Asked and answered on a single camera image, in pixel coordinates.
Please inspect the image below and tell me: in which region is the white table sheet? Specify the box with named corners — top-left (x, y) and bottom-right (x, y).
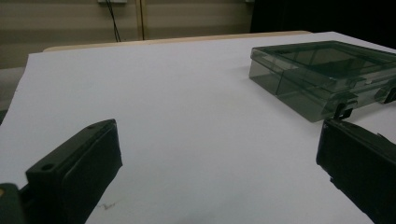
top-left (0, 31), bottom-right (396, 224)

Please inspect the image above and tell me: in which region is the black wall cable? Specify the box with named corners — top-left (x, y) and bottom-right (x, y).
top-left (105, 0), bottom-right (121, 43)

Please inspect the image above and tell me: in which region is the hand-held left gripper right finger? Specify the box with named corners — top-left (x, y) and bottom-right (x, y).
top-left (316, 119), bottom-right (396, 224)

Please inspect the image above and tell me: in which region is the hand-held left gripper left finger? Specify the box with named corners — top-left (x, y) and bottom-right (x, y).
top-left (20, 119), bottom-right (123, 224)

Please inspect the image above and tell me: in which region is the smoky transparent plastic organizer box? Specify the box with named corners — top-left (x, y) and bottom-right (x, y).
top-left (248, 40), bottom-right (396, 123)

